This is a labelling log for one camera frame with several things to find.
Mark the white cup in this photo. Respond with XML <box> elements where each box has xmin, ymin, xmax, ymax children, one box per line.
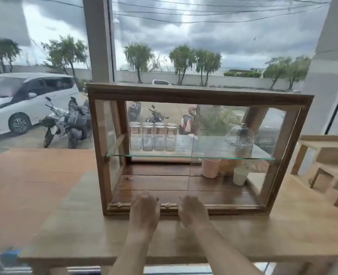
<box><xmin>233</xmin><ymin>167</ymin><xmax>249</xmax><ymax>186</ymax></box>

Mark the pink cup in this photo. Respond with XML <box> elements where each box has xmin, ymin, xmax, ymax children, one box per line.
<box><xmin>201</xmin><ymin>158</ymin><xmax>222</xmax><ymax>179</ymax></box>

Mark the red scooter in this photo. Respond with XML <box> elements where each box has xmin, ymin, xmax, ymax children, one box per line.
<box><xmin>180</xmin><ymin>105</ymin><xmax>198</xmax><ymax>135</ymax></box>

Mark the person's right forearm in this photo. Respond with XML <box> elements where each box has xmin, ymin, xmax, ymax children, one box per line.
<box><xmin>190</xmin><ymin>224</ymin><xmax>265</xmax><ymax>275</ymax></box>

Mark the black motorcycle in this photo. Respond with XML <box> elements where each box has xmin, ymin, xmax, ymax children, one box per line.
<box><xmin>145</xmin><ymin>105</ymin><xmax>169</xmax><ymax>124</ymax></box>
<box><xmin>127</xmin><ymin>101</ymin><xmax>142</xmax><ymax>122</ymax></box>

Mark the person's right hand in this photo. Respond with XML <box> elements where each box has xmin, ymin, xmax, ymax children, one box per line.
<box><xmin>178</xmin><ymin>194</ymin><xmax>211</xmax><ymax>230</ymax></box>

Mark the person's left hand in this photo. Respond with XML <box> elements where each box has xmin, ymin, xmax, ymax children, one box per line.
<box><xmin>128</xmin><ymin>192</ymin><xmax>161</xmax><ymax>236</ymax></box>

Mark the wooden glass display cabinet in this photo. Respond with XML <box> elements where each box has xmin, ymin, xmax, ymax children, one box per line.
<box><xmin>86</xmin><ymin>82</ymin><xmax>314</xmax><ymax>217</ymax></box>

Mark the green potted plant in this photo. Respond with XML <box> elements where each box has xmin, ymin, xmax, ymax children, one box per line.
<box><xmin>197</xmin><ymin>107</ymin><xmax>241</xmax><ymax>137</ymax></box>

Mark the person's left forearm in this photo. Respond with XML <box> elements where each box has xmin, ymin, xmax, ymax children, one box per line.
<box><xmin>108</xmin><ymin>228</ymin><xmax>158</xmax><ymax>275</ymax></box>

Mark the light wooden shelf rack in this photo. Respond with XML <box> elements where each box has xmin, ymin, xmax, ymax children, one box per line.
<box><xmin>290</xmin><ymin>135</ymin><xmax>338</xmax><ymax>216</ymax></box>

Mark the white scooter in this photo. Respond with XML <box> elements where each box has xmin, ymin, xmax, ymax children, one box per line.
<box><xmin>40</xmin><ymin>96</ymin><xmax>69</xmax><ymax>149</ymax></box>

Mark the glass shelf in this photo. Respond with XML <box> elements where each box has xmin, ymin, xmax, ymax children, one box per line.
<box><xmin>106</xmin><ymin>134</ymin><xmax>276</xmax><ymax>161</ymax></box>

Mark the clear drinking glass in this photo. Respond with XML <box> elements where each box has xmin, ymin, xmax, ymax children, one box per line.
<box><xmin>129</xmin><ymin>122</ymin><xmax>142</xmax><ymax>151</ymax></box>
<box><xmin>165</xmin><ymin>123</ymin><xmax>177</xmax><ymax>152</ymax></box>
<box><xmin>142</xmin><ymin>122</ymin><xmax>154</xmax><ymax>152</ymax></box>
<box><xmin>154</xmin><ymin>122</ymin><xmax>166</xmax><ymax>152</ymax></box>

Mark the row of green trees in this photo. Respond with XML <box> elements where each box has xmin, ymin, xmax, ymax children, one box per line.
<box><xmin>0</xmin><ymin>35</ymin><xmax>311</xmax><ymax>91</ymax></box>

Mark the glass dome cover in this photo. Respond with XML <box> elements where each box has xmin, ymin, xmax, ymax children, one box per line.
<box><xmin>225</xmin><ymin>123</ymin><xmax>255</xmax><ymax>158</ymax></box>

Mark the dark grey scooter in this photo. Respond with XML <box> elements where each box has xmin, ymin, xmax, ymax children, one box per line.
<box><xmin>64</xmin><ymin>96</ymin><xmax>93</xmax><ymax>149</ymax></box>

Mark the grey window frame post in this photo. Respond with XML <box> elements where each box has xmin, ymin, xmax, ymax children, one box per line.
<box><xmin>82</xmin><ymin>0</ymin><xmax>117</xmax><ymax>84</ymax></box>

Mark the white car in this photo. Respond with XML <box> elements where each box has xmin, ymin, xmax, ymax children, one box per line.
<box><xmin>0</xmin><ymin>73</ymin><xmax>81</xmax><ymax>137</ymax></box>

